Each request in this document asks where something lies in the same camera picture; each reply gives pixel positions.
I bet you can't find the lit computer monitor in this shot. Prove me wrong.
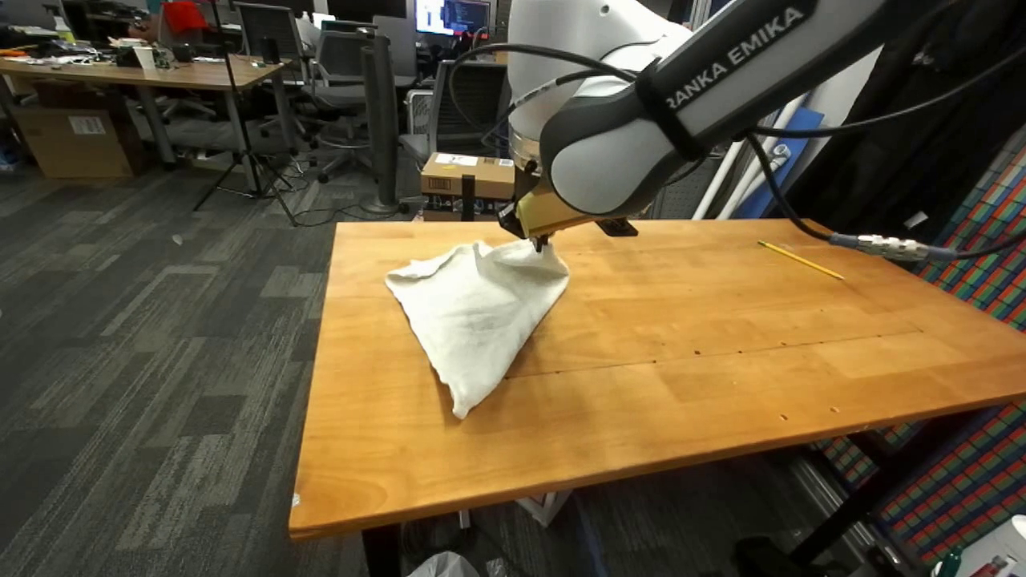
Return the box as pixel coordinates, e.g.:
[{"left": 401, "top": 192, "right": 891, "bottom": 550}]
[{"left": 413, "top": 0, "right": 459, "bottom": 39}]

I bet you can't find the black tripod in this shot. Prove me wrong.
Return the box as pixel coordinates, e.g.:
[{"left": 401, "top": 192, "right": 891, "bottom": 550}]
[{"left": 188, "top": 0, "right": 304, "bottom": 231}]

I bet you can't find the black cable with metal connector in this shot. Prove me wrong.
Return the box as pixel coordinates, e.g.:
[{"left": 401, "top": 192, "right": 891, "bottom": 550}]
[{"left": 739, "top": 125, "right": 1026, "bottom": 265}]

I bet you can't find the tan wrist camera block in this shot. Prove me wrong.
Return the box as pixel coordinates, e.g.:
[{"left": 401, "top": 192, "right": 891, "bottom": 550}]
[{"left": 513, "top": 186, "right": 594, "bottom": 244}]

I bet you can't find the long wooden desk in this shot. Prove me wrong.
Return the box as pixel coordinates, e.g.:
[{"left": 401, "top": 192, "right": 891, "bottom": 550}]
[{"left": 0, "top": 54, "right": 295, "bottom": 170}]

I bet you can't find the white and blue board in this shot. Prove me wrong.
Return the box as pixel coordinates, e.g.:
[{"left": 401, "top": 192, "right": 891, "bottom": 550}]
[{"left": 723, "top": 93, "right": 831, "bottom": 222}]

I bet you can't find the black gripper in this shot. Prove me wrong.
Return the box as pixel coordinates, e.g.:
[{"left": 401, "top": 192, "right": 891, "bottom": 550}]
[{"left": 497, "top": 204, "right": 557, "bottom": 255}]

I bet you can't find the black fabric drape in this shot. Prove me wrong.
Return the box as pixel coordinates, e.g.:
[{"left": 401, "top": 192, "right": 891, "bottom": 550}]
[{"left": 783, "top": 0, "right": 1026, "bottom": 244}]

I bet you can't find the cardboard box with label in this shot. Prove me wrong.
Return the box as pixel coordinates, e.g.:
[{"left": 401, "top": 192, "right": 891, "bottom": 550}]
[{"left": 12, "top": 104, "right": 139, "bottom": 186}]

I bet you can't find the white square towel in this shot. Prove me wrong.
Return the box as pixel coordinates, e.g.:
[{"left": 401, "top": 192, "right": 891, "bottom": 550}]
[{"left": 380, "top": 237, "right": 574, "bottom": 423}]

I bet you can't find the grey office chair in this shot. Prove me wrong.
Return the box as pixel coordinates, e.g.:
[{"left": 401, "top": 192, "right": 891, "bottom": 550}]
[{"left": 302, "top": 15, "right": 401, "bottom": 181}]

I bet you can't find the black vertical pole with base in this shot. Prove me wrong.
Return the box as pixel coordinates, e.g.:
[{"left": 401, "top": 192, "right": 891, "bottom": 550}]
[{"left": 594, "top": 214, "right": 645, "bottom": 239}]

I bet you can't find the black table leg frame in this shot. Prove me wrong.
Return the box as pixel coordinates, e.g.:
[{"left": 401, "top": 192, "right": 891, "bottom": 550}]
[{"left": 359, "top": 524, "right": 406, "bottom": 577}]

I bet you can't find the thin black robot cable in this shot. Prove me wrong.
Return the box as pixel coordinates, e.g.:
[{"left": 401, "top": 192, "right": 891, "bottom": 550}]
[{"left": 444, "top": 39, "right": 654, "bottom": 139}]

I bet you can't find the black monitor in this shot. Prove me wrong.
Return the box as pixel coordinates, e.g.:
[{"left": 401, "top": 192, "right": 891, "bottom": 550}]
[{"left": 241, "top": 0, "right": 308, "bottom": 64}]

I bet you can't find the red object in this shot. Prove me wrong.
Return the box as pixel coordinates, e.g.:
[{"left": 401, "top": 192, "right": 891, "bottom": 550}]
[{"left": 160, "top": 0, "right": 210, "bottom": 39}]

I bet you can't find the yellow pencil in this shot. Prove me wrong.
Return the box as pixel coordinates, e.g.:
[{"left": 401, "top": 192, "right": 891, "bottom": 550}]
[{"left": 753, "top": 237, "right": 851, "bottom": 285}]

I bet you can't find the flat cardboard box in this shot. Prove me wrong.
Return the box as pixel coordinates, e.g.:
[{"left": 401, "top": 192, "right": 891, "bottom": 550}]
[{"left": 417, "top": 150, "right": 520, "bottom": 204}]

